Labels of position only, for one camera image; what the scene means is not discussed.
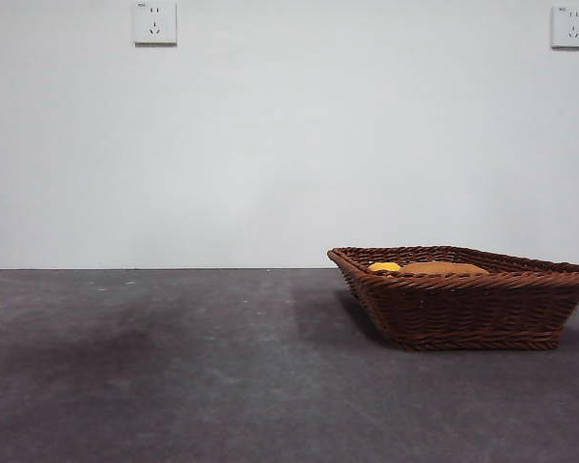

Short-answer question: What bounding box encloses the brown potato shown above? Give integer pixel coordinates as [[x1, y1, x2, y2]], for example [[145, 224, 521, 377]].
[[399, 259, 491, 277]]

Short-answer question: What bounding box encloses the brown wicker basket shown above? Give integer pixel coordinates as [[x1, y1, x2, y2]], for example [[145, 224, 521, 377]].
[[326, 245, 579, 352]]

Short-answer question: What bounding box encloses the white wall socket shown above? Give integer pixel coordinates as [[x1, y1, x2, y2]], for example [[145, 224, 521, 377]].
[[550, 4, 579, 49], [133, 0, 179, 47]]

